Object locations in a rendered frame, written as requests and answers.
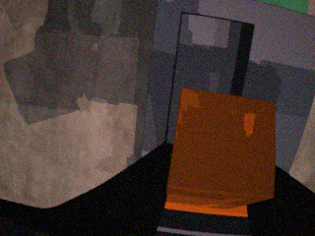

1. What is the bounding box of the orange block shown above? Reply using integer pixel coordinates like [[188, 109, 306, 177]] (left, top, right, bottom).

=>
[[164, 88, 276, 217]]

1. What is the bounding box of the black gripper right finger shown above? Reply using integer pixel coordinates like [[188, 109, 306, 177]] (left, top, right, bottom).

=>
[[247, 166, 315, 236]]

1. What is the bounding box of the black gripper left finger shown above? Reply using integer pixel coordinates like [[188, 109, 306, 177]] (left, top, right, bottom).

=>
[[0, 143, 173, 236]]

